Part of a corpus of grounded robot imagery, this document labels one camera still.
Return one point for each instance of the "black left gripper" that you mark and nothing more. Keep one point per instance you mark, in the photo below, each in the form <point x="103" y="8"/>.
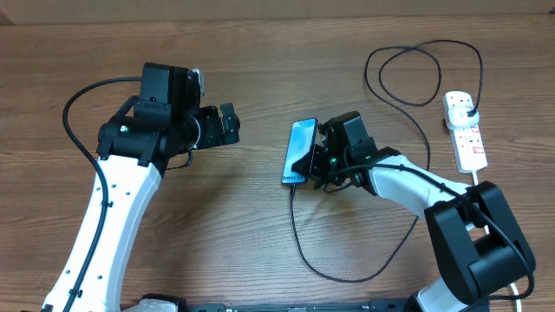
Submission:
<point x="214" y="135"/>

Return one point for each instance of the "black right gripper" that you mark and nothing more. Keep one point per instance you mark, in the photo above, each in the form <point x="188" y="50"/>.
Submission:
<point x="311" y="162"/>

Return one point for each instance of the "Samsung Galaxy smartphone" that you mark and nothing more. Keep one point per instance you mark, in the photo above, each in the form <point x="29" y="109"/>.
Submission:
<point x="303" y="134"/>

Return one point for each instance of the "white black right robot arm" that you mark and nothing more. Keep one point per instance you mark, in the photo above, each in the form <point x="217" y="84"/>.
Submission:
<point x="480" y="250"/>

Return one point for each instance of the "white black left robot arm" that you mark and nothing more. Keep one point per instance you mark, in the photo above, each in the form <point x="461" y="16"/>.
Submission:
<point x="134" y="147"/>

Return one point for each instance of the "white charger plug adapter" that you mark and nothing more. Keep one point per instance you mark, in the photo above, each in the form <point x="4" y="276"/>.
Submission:
<point x="458" y="118"/>

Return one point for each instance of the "white power strip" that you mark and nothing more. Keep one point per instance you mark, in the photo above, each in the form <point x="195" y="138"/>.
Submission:
<point x="469" y="152"/>

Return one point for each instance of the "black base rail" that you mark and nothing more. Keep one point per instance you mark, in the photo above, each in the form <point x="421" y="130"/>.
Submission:
<point x="158" y="303"/>

